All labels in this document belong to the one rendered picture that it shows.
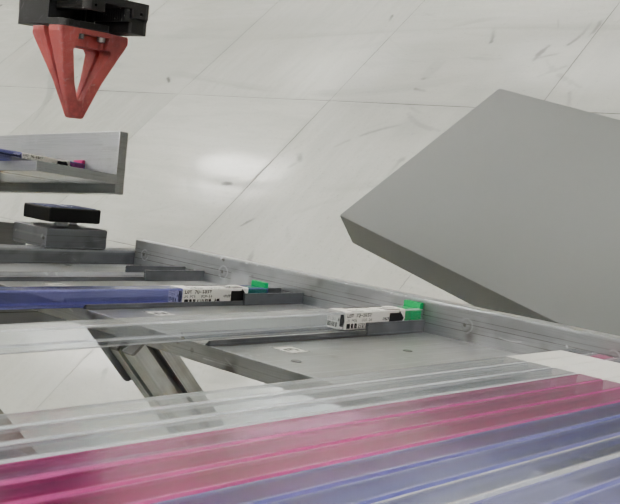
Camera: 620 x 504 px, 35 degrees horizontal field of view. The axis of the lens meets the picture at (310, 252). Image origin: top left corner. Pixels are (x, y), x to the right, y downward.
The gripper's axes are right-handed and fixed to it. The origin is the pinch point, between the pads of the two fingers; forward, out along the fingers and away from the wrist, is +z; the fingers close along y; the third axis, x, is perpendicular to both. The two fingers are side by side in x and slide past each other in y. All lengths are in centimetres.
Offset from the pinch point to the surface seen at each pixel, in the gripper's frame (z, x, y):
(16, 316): 16.9, -6.5, 4.1
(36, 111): 1, 131, -218
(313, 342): 11.8, -7.0, 36.0
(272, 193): 14, 115, -88
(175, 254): 11.1, 4.7, 9.4
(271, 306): 12.3, 0.7, 25.0
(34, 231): 10.3, -4.4, 2.3
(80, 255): 12.0, -0.9, 4.0
